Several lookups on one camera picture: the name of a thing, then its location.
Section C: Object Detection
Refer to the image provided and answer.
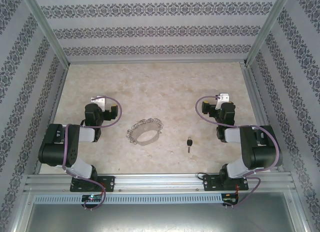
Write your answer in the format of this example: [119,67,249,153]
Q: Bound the large metal keyring with rings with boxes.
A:
[125,118,165,146]

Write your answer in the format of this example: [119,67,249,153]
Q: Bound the left small circuit board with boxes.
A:
[81,194,103,202]

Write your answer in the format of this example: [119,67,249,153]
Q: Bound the small circuit board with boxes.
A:
[222,193,240,204]
[81,194,103,202]

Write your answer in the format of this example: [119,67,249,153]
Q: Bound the right small circuit board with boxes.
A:
[222,193,240,204]

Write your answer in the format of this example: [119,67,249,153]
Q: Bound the grey metal sheet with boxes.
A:
[24,203,296,232]

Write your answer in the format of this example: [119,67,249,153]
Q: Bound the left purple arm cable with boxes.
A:
[61,96,123,212]

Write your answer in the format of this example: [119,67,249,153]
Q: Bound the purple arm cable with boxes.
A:
[61,96,123,212]
[194,94,281,210]

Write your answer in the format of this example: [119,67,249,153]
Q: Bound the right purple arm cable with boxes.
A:
[194,94,281,210]

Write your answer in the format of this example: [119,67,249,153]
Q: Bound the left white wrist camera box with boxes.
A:
[90,95,107,112]

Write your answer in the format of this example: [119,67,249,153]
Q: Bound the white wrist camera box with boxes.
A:
[215,93,230,103]
[90,95,107,112]

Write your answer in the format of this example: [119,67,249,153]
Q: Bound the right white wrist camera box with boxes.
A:
[215,93,230,103]

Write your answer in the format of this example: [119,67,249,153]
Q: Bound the right aluminium side rail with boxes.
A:
[241,62,285,172]

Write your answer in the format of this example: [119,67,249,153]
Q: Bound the aluminium side rail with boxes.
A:
[34,64,70,174]
[241,62,285,172]

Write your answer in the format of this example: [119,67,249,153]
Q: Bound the left aluminium side rail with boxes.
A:
[34,64,70,174]

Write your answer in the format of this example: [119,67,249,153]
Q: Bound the aluminium back rail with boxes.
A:
[67,58,248,64]

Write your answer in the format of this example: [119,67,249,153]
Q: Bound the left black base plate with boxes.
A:
[69,175,116,193]

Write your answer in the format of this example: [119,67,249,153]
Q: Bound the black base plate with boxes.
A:
[202,174,250,192]
[69,175,116,193]

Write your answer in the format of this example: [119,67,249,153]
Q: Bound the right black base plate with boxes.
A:
[202,174,250,192]

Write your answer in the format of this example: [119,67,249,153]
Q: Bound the aluminium mounting rail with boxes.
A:
[23,173,295,193]

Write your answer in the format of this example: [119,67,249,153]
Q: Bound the slotted grey cable duct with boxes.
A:
[33,193,223,204]

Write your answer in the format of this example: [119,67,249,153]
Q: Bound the right aluminium frame post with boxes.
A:
[243,0,293,67]

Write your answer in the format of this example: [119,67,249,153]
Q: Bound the aluminium frame post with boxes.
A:
[21,0,71,65]
[243,0,293,67]

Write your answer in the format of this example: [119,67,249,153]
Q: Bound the left aluminium frame post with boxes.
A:
[21,0,71,65]

